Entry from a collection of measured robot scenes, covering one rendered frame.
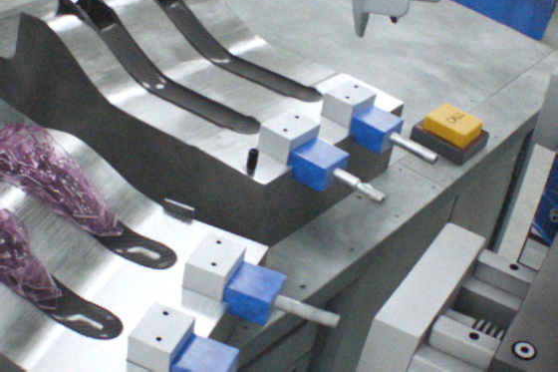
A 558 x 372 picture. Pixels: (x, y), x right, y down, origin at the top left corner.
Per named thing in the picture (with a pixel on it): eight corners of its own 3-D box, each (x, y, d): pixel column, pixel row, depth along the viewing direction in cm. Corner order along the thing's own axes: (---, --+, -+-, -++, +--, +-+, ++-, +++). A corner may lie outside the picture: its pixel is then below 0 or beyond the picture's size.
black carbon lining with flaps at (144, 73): (328, 111, 104) (345, 35, 99) (236, 160, 93) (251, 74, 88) (114, 8, 120) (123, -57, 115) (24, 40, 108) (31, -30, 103)
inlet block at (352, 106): (439, 174, 98) (452, 130, 96) (418, 190, 95) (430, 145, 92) (341, 122, 104) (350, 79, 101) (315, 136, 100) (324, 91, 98)
